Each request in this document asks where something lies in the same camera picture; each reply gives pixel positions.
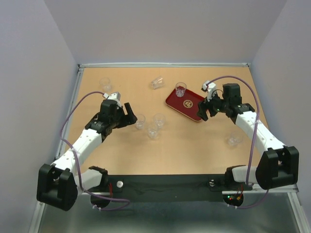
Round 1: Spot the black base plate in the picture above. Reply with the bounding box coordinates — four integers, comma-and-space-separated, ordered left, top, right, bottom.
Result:
80, 173, 253, 202

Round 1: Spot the aluminium table frame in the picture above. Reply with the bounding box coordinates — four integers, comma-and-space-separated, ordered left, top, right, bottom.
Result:
38, 63, 311, 233

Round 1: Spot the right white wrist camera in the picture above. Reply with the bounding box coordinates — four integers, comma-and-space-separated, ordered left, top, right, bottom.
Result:
201, 81, 217, 101

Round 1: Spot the red rectangular tray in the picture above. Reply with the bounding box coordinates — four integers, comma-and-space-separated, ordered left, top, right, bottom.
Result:
165, 89, 204, 122

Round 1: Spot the clear glass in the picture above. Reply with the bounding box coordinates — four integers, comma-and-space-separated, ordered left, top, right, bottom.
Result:
135, 114, 146, 130
227, 131, 243, 147
150, 76, 165, 89
147, 123, 159, 139
99, 77, 112, 92
175, 82, 187, 98
153, 113, 166, 129

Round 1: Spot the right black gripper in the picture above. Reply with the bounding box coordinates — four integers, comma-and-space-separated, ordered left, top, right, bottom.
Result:
195, 89, 229, 121

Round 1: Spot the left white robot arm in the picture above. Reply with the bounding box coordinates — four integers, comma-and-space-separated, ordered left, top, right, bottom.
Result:
36, 100, 137, 211

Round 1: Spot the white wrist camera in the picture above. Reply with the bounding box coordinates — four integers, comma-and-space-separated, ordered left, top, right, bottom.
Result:
201, 81, 217, 101
102, 92, 121, 107

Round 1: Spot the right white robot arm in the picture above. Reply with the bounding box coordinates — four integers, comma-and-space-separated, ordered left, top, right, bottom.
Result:
197, 81, 299, 190

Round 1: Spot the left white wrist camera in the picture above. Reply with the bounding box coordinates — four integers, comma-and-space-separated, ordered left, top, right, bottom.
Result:
102, 92, 121, 107

